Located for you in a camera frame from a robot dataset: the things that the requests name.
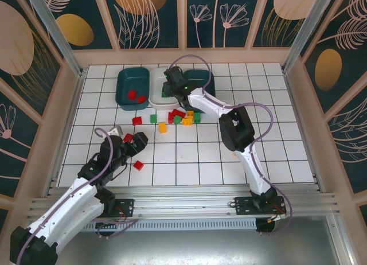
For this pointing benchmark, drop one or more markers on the white plastic container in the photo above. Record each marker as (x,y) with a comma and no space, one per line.
(155,84)

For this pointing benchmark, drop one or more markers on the teal plastic container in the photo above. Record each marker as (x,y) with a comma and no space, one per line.
(126,81)
(198,75)

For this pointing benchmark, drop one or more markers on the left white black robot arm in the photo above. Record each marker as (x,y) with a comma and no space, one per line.
(71,196)

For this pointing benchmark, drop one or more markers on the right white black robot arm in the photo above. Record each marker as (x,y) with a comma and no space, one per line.
(253,173)

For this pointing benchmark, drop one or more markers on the grey metal sheet panel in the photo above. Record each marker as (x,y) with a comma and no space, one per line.
(186,247)

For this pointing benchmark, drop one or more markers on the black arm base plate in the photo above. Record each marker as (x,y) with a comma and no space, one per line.
(126,204)
(243,206)

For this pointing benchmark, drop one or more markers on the aluminium front rail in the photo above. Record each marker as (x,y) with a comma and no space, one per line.
(186,202)

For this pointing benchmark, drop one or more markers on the aluminium side rail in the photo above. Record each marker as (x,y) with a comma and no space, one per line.
(78,82)
(304,133)

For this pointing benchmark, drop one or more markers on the aluminium corner post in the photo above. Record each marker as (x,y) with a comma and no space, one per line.
(53,27)
(307,27)

